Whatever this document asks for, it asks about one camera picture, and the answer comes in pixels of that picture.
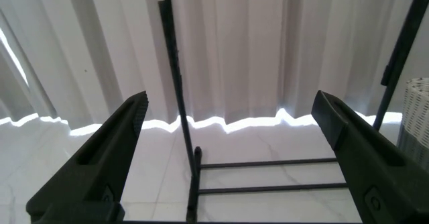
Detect white curtain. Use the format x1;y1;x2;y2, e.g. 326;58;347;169
0;0;429;133

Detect black clothes rack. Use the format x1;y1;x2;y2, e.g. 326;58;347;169
158;0;429;224

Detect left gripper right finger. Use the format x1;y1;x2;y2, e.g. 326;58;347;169
310;89;429;224

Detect white laundry basket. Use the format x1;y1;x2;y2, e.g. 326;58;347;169
397;77;429;171

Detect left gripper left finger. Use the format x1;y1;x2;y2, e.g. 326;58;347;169
25;91;149;224

